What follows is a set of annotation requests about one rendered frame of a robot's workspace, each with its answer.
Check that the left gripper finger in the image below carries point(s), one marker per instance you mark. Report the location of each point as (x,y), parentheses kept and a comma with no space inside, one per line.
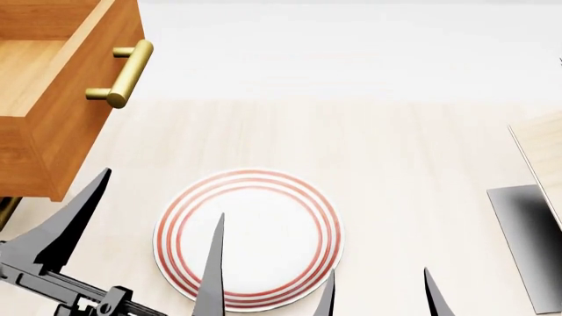
(213,283)
(52,237)

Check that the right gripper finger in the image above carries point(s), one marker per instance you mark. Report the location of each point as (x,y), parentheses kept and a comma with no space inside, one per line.
(327,301)
(437,301)

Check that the wooden cabinet drawer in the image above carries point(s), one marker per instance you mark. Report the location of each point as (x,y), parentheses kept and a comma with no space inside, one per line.
(66,131)

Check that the white plate with red rings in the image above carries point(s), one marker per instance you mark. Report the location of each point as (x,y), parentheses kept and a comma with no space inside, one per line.
(272,210)

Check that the grey metal panel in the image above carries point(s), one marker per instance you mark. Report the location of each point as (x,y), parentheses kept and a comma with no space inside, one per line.
(531,243)

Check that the light wooden board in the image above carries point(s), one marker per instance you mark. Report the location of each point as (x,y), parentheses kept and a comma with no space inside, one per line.
(544,148)

